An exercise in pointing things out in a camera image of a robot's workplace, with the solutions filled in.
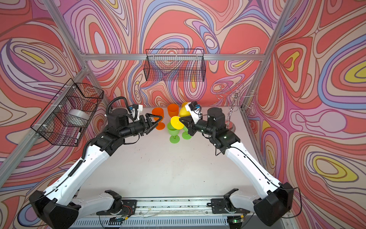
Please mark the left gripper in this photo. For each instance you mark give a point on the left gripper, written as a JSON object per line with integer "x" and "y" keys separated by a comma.
{"x": 148, "y": 123}

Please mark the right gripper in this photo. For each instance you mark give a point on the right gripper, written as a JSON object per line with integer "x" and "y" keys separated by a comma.
{"x": 189, "y": 120}

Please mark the yellow wine glass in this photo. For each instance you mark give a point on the yellow wine glass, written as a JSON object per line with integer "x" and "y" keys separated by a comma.
{"x": 175, "y": 121}

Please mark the green wine glass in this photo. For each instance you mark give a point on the green wine glass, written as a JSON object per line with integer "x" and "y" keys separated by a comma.
{"x": 174, "y": 138}
{"x": 185, "y": 134}

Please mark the orange wine glass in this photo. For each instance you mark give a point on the orange wine glass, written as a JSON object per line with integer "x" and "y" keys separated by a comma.
{"x": 173, "y": 110}
{"x": 160, "y": 112}

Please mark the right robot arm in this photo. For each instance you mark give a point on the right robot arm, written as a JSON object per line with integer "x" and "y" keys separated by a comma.
{"x": 274, "y": 197}

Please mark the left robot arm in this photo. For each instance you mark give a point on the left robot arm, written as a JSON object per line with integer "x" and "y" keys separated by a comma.
{"x": 56, "y": 205}

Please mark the chrome wine glass rack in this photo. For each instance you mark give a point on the chrome wine glass rack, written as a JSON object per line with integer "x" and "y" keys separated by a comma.
{"x": 236, "y": 102}

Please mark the silver tape roll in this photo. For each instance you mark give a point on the silver tape roll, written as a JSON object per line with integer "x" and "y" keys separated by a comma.
{"x": 77, "y": 118}

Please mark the black marker pen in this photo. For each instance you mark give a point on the black marker pen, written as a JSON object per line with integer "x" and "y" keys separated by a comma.
{"x": 77, "y": 137}

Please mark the back black wire basket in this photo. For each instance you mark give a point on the back black wire basket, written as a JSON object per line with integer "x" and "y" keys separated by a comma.
{"x": 175, "y": 65}

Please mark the black wire basket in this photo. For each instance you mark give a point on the black wire basket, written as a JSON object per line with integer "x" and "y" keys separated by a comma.
{"x": 53, "y": 126}
{"x": 175, "y": 65}

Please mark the left black wire basket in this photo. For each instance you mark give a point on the left black wire basket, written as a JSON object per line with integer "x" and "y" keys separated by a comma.
{"x": 53, "y": 126}

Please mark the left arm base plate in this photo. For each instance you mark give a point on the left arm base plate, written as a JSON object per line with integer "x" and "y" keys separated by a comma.
{"x": 126, "y": 207}

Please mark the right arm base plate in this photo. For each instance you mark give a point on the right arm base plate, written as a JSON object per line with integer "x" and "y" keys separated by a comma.
{"x": 224, "y": 206}

